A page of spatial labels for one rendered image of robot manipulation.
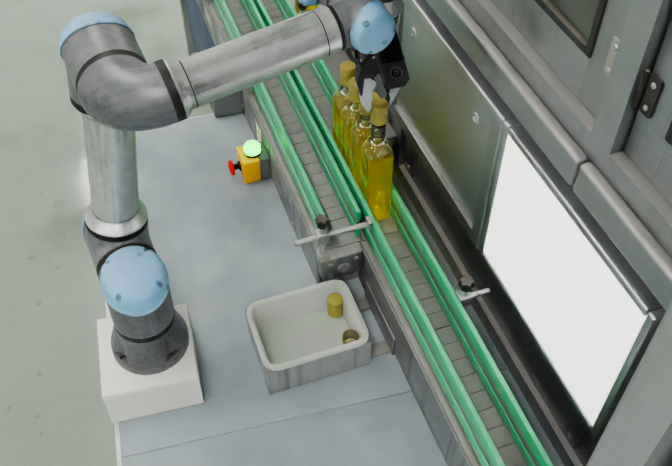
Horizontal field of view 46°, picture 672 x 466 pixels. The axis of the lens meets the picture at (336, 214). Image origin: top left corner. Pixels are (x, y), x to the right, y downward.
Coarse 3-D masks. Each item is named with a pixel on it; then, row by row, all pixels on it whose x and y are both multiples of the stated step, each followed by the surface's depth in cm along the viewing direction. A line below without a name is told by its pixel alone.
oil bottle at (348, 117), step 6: (348, 108) 172; (342, 114) 173; (348, 114) 171; (354, 114) 170; (342, 120) 174; (348, 120) 171; (354, 120) 171; (342, 126) 176; (348, 126) 171; (342, 132) 177; (348, 132) 173; (342, 138) 178; (348, 138) 174; (342, 144) 179; (348, 144) 175; (342, 150) 181; (348, 150) 176; (348, 156) 178; (348, 162) 179
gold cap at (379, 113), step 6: (372, 102) 157; (378, 102) 157; (384, 102) 157; (372, 108) 157; (378, 108) 156; (384, 108) 156; (372, 114) 158; (378, 114) 157; (384, 114) 157; (372, 120) 159; (378, 120) 158; (384, 120) 158
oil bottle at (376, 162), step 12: (372, 144) 163; (384, 144) 164; (360, 156) 169; (372, 156) 163; (384, 156) 164; (360, 168) 171; (372, 168) 165; (384, 168) 166; (360, 180) 173; (372, 180) 168; (384, 180) 169; (372, 192) 171; (384, 192) 172; (372, 204) 173; (384, 204) 175; (384, 216) 178
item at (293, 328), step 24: (312, 288) 170; (336, 288) 172; (264, 312) 170; (288, 312) 172; (312, 312) 175; (264, 336) 170; (288, 336) 170; (312, 336) 170; (336, 336) 170; (360, 336) 165; (264, 360) 158; (288, 360) 166; (312, 360) 159
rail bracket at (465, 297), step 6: (462, 276) 151; (468, 276) 151; (462, 282) 150; (468, 282) 150; (474, 282) 150; (462, 288) 150; (468, 288) 150; (486, 288) 155; (456, 294) 154; (462, 294) 152; (468, 294) 153; (474, 294) 154; (480, 294) 155; (462, 300) 152; (468, 300) 153
